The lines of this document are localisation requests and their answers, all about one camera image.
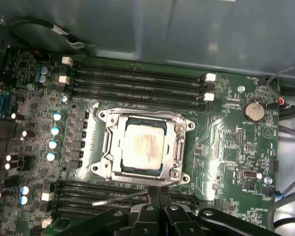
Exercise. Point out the blue rear port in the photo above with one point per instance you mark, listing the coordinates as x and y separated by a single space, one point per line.
0 100

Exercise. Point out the CPU socket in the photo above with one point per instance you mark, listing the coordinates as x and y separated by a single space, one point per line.
186 126

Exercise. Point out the metal socket cover frame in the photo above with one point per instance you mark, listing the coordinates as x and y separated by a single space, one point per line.
116 145

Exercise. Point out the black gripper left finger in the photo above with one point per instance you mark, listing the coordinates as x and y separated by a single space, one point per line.
145 221

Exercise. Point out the black open PC case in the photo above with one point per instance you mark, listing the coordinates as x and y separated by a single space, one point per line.
211 37

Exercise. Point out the green motherboard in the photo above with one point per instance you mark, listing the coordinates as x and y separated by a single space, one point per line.
211 152

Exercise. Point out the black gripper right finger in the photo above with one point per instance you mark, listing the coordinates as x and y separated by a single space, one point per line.
179 221

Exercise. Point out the internal USB port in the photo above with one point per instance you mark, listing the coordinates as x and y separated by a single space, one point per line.
247 175

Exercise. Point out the silver motherboard screw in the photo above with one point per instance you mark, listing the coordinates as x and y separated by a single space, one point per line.
268 180
241 88
30 86

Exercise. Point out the square silver CPU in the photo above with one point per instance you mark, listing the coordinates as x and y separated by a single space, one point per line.
142 147

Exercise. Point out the silver coin battery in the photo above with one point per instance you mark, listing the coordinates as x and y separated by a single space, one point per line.
254 111

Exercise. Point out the small cylindrical capacitor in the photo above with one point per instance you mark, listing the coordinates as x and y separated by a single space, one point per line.
9 157
25 189
50 156
23 199
14 116
57 116
25 134
43 79
55 130
8 166
64 98
52 144
44 71

